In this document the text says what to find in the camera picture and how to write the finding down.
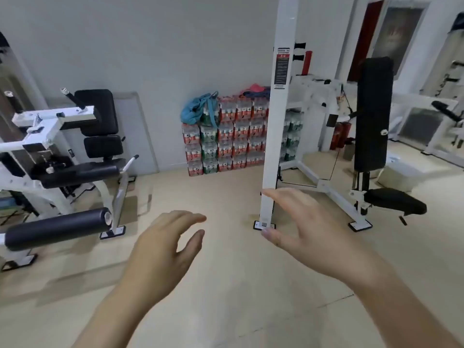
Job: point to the person's left hand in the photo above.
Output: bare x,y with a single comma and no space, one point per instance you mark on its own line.
156,250

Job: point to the person's right hand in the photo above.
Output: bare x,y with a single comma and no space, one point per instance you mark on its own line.
326,246

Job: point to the light blue backpack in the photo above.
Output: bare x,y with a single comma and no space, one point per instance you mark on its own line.
192,110

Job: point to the grey-blue towel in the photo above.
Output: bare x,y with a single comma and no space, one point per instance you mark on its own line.
257,94

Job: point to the pink garment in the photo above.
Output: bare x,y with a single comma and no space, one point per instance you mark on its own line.
255,87

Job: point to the black bench seat pad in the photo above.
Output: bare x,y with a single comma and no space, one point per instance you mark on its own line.
395,201

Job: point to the white step box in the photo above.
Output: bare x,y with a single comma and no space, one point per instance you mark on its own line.
398,173

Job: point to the black foam roller pad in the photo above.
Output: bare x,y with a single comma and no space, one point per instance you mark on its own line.
54,228

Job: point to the black leg machine seat pad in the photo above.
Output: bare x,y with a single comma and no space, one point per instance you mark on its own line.
79,173

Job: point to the stack of water bottle packs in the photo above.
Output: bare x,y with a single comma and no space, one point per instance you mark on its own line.
235,141

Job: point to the black leg machine back pad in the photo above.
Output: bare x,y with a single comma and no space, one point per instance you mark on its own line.
99,112

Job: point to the white pulley gym machine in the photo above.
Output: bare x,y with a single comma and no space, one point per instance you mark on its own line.
446,79

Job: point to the framed dark picture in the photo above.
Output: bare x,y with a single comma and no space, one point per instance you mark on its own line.
397,36

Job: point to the white gym machine frame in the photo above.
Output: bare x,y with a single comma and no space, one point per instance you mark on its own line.
279,141

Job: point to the white panel leaning on wall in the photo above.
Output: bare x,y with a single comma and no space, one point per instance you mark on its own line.
139,134

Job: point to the white leg machine frame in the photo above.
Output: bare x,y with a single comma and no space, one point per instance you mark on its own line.
40,130

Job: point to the red wall banner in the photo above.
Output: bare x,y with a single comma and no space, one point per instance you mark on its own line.
366,39

